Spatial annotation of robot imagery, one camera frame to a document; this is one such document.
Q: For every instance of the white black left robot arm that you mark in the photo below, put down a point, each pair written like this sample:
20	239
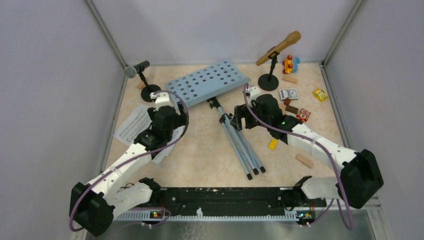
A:
96	204

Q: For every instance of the blue playing card box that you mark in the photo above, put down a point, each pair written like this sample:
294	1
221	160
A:
288	93

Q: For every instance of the light blue music stand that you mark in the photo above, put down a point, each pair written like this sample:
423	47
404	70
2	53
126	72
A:
209	84

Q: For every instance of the black stand for gold microphone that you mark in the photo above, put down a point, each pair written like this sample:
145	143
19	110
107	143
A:
269	82

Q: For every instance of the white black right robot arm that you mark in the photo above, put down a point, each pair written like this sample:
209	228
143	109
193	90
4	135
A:
357	175

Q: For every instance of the owl figure toy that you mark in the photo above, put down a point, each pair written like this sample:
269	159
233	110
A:
303	115

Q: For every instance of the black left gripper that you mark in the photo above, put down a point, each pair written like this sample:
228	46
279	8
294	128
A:
180	119

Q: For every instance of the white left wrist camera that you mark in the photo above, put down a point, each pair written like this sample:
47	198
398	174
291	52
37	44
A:
162	99

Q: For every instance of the wooden block near back wall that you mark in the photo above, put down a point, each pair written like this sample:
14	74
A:
290	79

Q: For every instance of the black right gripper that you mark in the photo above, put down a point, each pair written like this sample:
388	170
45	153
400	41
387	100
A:
241	111

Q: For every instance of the sheet music page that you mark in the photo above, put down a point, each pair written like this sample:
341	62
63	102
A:
167	147
137	121

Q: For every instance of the silver black microphone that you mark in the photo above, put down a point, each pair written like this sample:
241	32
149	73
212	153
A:
131	71

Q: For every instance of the yellow toy brick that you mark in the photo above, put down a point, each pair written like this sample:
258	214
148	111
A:
272	144

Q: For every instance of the colourful toy block figure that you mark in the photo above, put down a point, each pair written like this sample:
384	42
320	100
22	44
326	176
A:
290	64

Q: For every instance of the wooden block back left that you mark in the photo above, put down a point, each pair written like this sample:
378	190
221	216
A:
141	85

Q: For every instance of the black stand for silver microphone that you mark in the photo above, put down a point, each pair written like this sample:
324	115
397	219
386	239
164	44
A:
147	89

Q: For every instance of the wooden block front right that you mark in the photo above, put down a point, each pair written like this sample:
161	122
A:
305	161

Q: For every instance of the gold microphone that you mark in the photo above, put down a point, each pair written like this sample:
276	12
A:
290	40

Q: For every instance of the dark brown wooden block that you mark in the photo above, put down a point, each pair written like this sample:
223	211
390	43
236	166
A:
289	108

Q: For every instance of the yellow small toy box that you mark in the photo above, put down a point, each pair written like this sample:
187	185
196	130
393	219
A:
320	95

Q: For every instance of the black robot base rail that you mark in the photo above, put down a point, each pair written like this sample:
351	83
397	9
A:
231	201

